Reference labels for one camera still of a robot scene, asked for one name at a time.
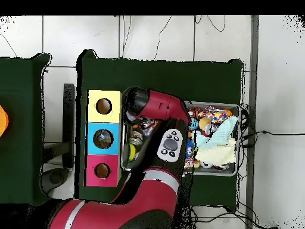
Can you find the mint green waffle cloth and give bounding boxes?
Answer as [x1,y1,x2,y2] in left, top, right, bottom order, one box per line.
[192,115,239,148]

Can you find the cream waffle cloth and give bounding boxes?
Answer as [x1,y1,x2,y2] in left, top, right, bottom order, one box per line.
[195,138,237,167]

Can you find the wooden box with three holes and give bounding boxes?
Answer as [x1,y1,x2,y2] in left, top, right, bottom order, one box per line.
[84,89,123,188]

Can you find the shallow clear mesh bin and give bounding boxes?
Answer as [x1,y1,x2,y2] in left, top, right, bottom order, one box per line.
[120,101,241,177]

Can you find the colourful printed silver can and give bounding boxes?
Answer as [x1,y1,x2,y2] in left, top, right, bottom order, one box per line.
[129,130,144,146]

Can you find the yellow and green toy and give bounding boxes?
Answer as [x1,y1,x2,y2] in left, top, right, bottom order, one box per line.
[128,143,137,163]

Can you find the blue globe ball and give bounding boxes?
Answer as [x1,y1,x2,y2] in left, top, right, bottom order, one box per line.
[189,117,199,131]

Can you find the dark green tablecloth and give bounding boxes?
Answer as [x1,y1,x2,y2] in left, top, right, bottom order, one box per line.
[74,48,244,212]

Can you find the crumpled polka dot cloth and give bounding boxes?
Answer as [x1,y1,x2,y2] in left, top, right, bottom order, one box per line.
[197,106,233,125]

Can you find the neighbouring green covered table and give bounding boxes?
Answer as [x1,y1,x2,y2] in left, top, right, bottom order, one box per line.
[0,52,54,207]

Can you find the orange round object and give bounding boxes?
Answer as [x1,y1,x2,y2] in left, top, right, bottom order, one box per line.
[0,104,10,138]

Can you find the black floor cable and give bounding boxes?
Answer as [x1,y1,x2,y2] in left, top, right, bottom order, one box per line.
[239,129,305,148]

